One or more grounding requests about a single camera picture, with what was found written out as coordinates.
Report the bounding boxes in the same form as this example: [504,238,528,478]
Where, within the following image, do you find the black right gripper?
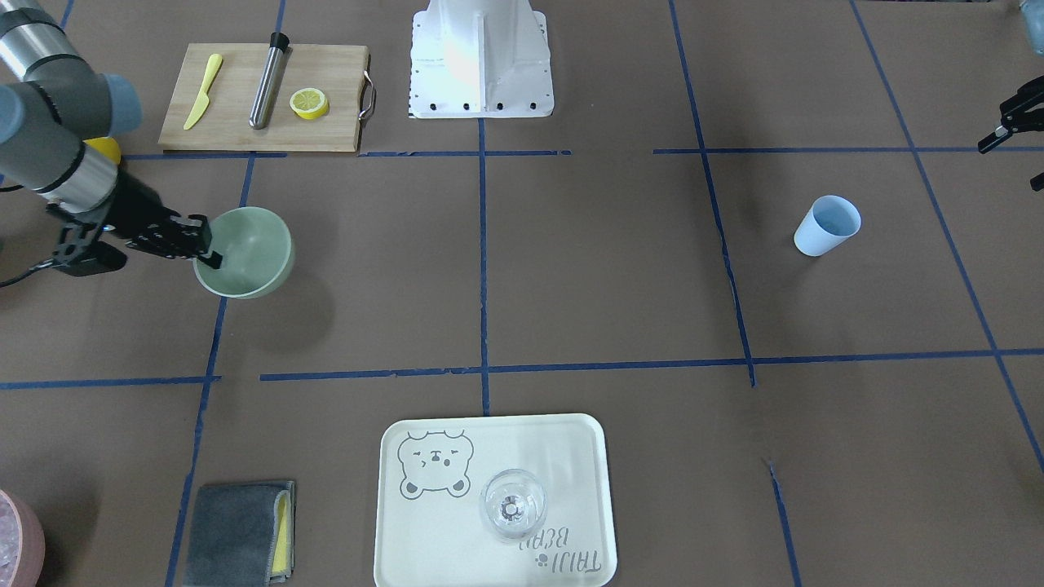
[105,168,223,271]

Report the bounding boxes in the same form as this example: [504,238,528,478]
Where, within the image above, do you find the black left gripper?
[978,77,1044,191]

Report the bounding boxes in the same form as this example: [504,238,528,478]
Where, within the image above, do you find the green bowl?
[192,205,295,298]

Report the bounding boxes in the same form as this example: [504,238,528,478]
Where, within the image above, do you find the light blue cup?
[793,194,862,257]

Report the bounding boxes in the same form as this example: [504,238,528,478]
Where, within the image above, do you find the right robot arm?
[1,1,223,277]

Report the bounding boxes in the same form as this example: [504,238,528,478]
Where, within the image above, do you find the pink bowl with ice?
[1,490,46,586]

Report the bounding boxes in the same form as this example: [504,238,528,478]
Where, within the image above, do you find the yellow lemon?
[84,137,123,166]

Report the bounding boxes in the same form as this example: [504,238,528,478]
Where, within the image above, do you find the lemon half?
[290,88,330,121]

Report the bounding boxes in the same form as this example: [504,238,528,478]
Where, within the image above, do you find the wooden cutting board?
[159,43,370,152]

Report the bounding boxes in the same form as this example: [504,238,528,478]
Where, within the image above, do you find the yellow plastic knife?
[183,53,223,130]

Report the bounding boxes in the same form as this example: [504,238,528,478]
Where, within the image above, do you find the steel muddler rod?
[247,31,290,130]

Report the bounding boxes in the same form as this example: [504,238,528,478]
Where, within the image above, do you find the folded grey cloth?
[183,479,296,586]

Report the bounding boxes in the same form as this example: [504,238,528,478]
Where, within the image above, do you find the cream bear serving tray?
[374,413,618,586]

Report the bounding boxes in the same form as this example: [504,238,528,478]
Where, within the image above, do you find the clear wine glass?
[480,469,548,541]

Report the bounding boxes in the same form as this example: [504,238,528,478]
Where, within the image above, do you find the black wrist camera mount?
[51,214,127,277]

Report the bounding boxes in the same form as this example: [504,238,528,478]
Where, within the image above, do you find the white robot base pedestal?
[408,1,555,120]

